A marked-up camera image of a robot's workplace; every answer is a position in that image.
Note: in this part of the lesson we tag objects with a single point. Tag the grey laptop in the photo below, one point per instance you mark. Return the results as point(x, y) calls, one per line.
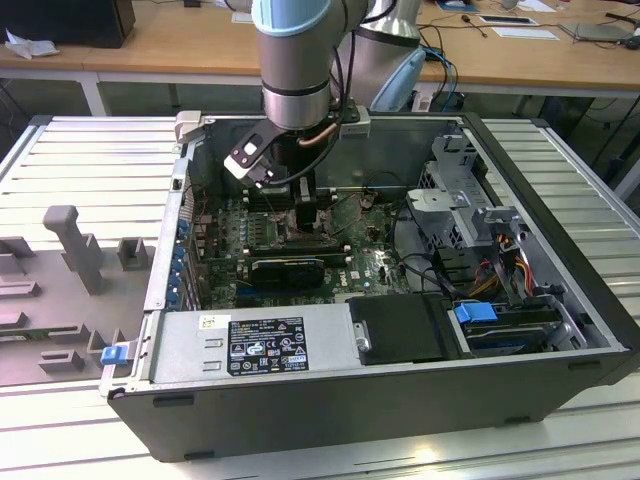
point(595, 31)

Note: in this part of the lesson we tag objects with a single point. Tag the white paper sheet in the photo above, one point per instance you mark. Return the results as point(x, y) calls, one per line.
point(525, 33)

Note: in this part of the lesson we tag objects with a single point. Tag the grey plastic case latch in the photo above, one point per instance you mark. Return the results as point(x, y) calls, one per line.
point(189, 125)

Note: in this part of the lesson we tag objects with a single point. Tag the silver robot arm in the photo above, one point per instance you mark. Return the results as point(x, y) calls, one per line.
point(290, 65)

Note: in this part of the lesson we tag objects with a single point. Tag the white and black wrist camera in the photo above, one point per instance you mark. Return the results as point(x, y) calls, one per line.
point(240, 167)

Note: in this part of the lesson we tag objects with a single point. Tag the wooden desk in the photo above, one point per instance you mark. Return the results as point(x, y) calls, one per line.
point(175, 45)

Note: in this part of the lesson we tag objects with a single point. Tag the black graphics card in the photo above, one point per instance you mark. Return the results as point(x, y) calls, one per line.
point(285, 274)

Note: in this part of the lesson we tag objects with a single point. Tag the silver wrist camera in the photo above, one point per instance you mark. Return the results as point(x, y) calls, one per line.
point(356, 127)

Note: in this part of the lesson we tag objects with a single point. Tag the white power adapter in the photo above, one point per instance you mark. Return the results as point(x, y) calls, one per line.
point(422, 102)

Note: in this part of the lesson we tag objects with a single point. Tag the round coin cell battery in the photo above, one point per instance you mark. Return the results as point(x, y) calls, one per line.
point(366, 201)

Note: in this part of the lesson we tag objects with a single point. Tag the black plastic shroud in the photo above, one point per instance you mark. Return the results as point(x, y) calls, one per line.
point(400, 330)

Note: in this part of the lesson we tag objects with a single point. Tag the silver power supply unit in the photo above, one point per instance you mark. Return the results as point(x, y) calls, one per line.
point(180, 345)

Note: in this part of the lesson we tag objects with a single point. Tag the hard disk in blue carrier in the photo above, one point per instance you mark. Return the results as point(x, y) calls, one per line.
point(475, 312)

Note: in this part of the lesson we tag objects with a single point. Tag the blue booklet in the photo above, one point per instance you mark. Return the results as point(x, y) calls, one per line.
point(455, 5)

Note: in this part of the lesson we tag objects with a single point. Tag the blue plastic latch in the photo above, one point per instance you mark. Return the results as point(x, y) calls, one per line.
point(112, 356)

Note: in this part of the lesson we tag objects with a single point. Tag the black RAM slot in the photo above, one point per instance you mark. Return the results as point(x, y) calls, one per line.
point(260, 198)
point(335, 251)
point(335, 246)
point(335, 262)
point(260, 206)
point(335, 257)
point(260, 202)

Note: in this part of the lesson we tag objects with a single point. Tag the grey parts rack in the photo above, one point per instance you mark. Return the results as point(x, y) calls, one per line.
point(50, 300)

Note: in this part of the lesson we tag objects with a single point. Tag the CPU socket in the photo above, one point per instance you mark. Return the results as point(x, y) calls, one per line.
point(282, 227)

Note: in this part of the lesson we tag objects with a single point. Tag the silver metal drive cage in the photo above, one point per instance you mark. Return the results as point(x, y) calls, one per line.
point(450, 210)

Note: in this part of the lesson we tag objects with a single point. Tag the crumpled white cloth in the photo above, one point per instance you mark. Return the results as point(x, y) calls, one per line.
point(30, 47)

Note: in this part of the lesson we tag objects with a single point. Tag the white tablet with dark screen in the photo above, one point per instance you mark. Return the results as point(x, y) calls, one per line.
point(507, 19)

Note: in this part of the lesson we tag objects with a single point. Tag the black box on desk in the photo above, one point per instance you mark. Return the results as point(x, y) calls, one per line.
point(65, 22)

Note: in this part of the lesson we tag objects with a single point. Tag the green motherboard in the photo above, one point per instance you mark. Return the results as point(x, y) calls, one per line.
point(360, 270)

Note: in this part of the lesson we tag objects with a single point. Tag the black and grey PC case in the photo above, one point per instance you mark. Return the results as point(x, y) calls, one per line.
point(300, 415)

